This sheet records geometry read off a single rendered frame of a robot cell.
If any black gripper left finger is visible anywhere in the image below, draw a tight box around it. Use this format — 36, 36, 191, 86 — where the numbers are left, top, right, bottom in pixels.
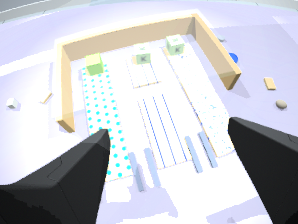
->
0, 128, 112, 224

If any pale grey cube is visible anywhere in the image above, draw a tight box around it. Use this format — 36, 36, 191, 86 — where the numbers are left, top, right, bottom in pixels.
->
7, 99, 19, 109

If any white strip with cyan dots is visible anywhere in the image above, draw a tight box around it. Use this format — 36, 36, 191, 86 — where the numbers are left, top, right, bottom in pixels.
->
88, 104, 132, 183

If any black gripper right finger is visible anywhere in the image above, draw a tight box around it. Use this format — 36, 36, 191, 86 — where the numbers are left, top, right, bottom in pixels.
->
227, 117, 298, 224

